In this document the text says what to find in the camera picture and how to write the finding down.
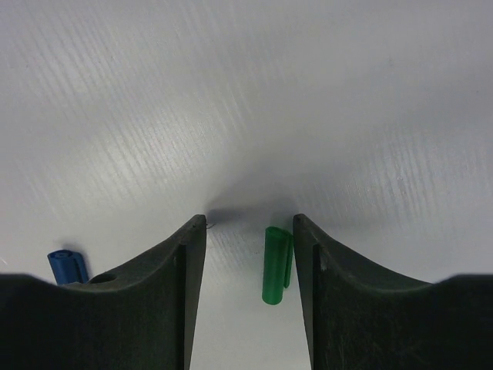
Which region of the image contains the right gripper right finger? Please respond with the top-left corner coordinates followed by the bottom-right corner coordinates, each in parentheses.
top-left (293, 214), bottom-right (492, 369)

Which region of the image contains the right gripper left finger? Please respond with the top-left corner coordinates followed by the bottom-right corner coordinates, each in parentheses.
top-left (1, 215), bottom-right (206, 369)

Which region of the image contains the blue pen cap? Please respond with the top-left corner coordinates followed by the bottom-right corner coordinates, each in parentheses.
top-left (47, 250), bottom-right (89, 285)

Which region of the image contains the green pen cap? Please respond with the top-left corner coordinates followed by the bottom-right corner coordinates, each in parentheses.
top-left (262, 226), bottom-right (293, 305)

